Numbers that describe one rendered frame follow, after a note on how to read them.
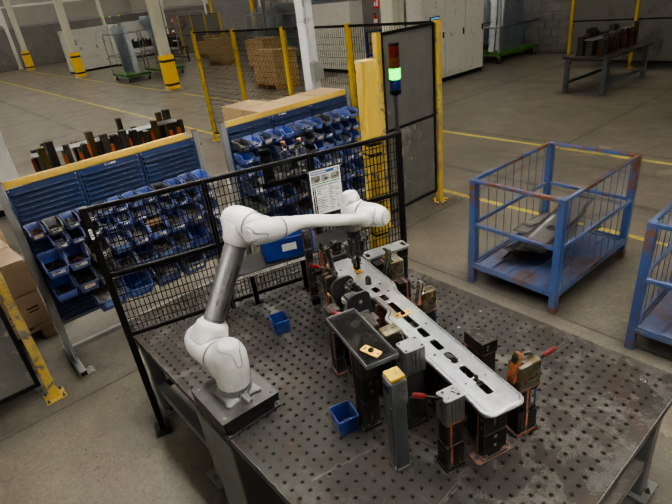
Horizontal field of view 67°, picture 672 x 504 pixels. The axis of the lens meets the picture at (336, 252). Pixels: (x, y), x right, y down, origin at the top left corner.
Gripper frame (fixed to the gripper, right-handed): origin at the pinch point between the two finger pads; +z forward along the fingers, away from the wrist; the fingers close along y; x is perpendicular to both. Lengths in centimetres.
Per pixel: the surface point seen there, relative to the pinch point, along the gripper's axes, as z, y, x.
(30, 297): 67, -199, 221
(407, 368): 3, -20, -83
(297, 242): -4.4, -20.2, 34.9
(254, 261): 4, -45, 44
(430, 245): 108, 158, 163
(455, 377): 6, -6, -94
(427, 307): 11.1, 16.2, -43.1
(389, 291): 6.7, 5.1, -25.8
